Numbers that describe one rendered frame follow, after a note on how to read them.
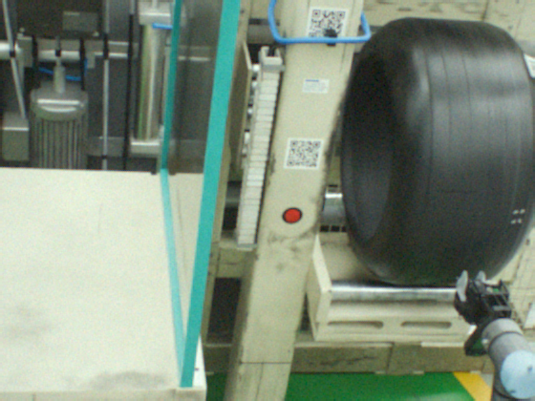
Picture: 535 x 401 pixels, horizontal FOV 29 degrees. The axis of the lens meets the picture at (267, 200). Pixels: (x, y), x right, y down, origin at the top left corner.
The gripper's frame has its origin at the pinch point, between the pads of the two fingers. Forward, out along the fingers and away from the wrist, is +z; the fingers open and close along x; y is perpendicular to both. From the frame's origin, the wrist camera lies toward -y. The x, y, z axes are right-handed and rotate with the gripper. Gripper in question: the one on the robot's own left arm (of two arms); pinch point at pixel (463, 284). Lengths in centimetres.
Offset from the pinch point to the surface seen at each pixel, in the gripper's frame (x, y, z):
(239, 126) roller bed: 41, 8, 58
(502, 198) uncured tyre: -1.4, 23.3, -4.8
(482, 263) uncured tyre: -1.9, 7.0, -2.5
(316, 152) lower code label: 31.7, 22.5, 14.7
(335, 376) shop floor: -4, -92, 86
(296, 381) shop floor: 9, -92, 84
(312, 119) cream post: 33.6, 30.1, 13.8
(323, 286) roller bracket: 27.6, -6.2, 8.1
